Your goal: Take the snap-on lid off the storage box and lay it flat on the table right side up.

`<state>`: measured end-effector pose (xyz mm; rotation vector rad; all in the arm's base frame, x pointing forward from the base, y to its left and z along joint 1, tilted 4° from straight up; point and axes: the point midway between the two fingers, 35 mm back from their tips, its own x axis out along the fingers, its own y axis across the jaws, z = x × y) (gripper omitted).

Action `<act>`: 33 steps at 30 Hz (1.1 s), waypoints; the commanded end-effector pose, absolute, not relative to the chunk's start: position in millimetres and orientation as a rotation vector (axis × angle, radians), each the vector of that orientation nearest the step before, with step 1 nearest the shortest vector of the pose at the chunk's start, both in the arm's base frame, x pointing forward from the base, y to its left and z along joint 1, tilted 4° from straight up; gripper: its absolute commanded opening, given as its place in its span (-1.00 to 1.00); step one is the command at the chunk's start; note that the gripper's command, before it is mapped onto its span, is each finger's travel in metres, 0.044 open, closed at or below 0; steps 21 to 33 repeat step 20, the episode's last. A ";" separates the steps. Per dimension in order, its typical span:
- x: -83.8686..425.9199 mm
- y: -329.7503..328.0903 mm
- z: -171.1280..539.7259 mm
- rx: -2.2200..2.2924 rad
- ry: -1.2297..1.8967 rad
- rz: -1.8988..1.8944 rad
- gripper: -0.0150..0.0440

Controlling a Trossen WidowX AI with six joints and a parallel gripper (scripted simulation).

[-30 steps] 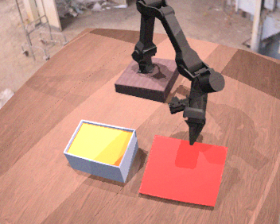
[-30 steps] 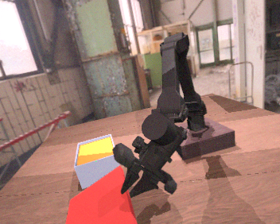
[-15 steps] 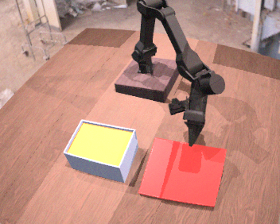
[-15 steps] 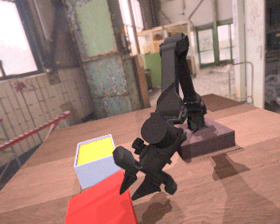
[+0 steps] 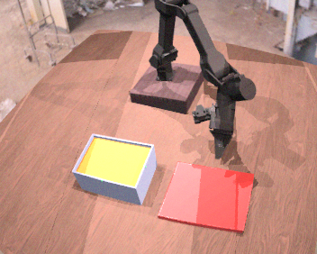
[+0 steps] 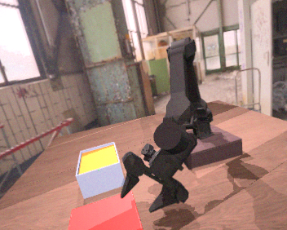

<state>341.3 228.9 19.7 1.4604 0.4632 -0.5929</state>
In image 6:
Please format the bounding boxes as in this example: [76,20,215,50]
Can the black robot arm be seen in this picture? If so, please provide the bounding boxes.
[141,37,214,163]

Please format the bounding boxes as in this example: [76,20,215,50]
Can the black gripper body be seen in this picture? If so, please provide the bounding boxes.
[122,148,188,204]

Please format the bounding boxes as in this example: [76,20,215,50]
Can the red square lid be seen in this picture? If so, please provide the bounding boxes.
[68,190,143,230]

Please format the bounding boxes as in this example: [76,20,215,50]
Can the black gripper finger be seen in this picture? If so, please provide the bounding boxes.
[149,185,179,213]
[120,172,139,199]

